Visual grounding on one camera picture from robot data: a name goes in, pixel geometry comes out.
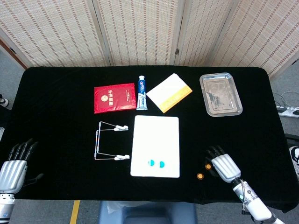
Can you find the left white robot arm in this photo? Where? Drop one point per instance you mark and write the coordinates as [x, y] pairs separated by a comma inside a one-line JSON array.
[[5, 207]]

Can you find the white and yellow box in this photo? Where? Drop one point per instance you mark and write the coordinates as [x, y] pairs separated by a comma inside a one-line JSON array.
[[168, 93]]

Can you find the teal disc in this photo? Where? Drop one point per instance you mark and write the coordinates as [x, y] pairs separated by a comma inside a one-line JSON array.
[[161, 164], [151, 162]]

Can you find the stainless steel tray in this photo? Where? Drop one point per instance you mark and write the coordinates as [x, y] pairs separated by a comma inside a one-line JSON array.
[[220, 95]]

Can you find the metal screen hinge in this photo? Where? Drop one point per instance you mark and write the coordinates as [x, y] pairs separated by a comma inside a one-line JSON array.
[[12, 50], [177, 51]]

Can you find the red certificate book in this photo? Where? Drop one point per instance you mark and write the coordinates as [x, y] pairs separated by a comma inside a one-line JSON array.
[[114, 98]]

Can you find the blue white toothpaste tube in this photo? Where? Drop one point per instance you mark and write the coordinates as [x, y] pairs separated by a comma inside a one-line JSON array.
[[141, 98]]

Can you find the white and black sneaker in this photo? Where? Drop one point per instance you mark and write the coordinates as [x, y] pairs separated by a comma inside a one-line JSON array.
[[294, 155], [3, 102]]

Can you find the black velvet tablecloth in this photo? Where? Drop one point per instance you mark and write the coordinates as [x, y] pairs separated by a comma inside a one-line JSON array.
[[58, 93]]

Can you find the woven folding screen panel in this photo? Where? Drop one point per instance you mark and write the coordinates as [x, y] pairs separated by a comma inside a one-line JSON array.
[[137, 30], [205, 30], [53, 30], [266, 30]]

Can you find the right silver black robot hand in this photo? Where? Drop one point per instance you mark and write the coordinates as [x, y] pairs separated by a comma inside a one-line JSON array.
[[225, 168]]

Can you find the white power strip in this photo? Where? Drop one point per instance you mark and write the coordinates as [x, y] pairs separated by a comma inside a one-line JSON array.
[[287, 113]]

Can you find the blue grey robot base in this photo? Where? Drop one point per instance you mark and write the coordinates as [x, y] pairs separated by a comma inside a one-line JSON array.
[[149, 214]]

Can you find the white magnetic board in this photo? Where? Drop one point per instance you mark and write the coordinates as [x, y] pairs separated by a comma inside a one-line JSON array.
[[154, 140]]

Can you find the orange disc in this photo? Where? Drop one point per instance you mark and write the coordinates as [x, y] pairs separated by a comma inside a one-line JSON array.
[[207, 166], [200, 176]]

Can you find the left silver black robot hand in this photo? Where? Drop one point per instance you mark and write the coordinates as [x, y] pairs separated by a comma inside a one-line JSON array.
[[12, 173]]

